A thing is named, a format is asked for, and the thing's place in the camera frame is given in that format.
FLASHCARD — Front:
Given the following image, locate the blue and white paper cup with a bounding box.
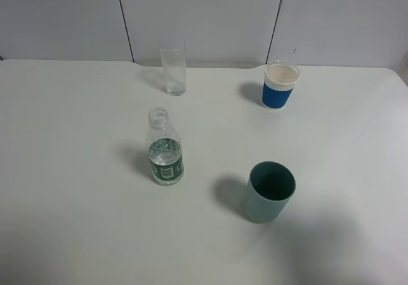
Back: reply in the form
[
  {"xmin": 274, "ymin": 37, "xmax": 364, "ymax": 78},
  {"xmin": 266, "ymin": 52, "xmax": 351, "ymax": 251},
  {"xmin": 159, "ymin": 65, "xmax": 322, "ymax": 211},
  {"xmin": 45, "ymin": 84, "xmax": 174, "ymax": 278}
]
[{"xmin": 261, "ymin": 61, "xmax": 300, "ymax": 109}]

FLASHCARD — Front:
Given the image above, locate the clear bottle with green label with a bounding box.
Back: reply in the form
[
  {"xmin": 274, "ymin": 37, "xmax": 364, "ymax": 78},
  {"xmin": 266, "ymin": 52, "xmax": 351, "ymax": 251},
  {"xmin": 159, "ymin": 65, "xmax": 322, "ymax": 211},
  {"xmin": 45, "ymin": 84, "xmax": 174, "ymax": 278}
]
[{"xmin": 146, "ymin": 107, "xmax": 184, "ymax": 186}]

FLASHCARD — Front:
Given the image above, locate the teal plastic cup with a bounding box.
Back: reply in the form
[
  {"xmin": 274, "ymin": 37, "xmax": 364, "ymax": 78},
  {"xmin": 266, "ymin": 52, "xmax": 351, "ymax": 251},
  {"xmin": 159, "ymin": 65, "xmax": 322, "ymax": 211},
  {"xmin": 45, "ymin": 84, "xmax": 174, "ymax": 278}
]
[{"xmin": 243, "ymin": 161, "xmax": 296, "ymax": 223}]

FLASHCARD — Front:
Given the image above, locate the tall clear drinking glass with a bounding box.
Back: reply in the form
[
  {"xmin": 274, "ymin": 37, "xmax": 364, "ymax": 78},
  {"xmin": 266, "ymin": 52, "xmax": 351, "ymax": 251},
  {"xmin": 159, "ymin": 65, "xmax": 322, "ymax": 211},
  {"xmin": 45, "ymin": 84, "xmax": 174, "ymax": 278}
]
[{"xmin": 159, "ymin": 41, "xmax": 187, "ymax": 96}]

